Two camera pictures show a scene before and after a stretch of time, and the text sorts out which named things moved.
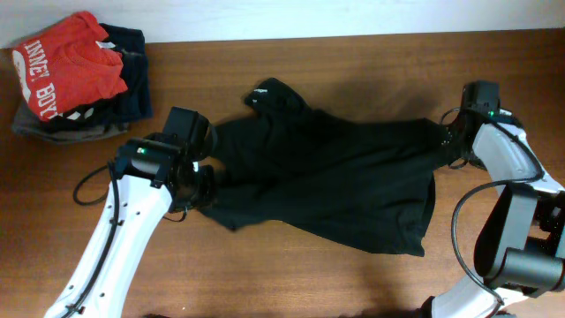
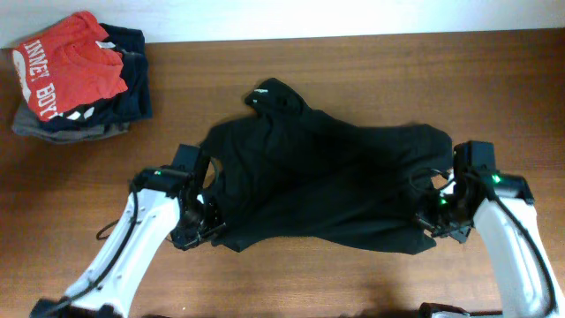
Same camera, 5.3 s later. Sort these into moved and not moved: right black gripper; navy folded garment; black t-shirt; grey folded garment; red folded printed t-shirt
Moved: black t-shirt; right black gripper
Not moved: grey folded garment; navy folded garment; red folded printed t-shirt
